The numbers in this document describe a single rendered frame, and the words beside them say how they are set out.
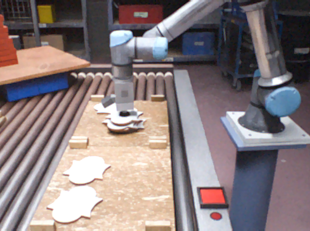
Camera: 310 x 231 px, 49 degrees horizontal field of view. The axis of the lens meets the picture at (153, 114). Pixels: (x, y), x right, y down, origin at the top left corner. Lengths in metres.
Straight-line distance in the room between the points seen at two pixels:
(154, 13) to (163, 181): 4.38
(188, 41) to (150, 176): 4.51
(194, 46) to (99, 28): 1.62
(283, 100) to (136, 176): 0.56
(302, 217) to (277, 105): 1.36
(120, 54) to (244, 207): 0.87
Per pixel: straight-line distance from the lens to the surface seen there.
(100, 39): 5.97
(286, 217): 2.45
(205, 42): 5.46
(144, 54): 1.16
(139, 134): 1.24
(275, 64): 1.21
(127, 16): 5.22
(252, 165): 1.47
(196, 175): 1.06
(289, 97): 1.23
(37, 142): 1.29
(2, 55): 1.83
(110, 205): 0.92
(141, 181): 0.99
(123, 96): 1.20
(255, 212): 1.62
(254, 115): 1.40
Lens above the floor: 1.51
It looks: 24 degrees down
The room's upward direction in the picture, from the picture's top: straight up
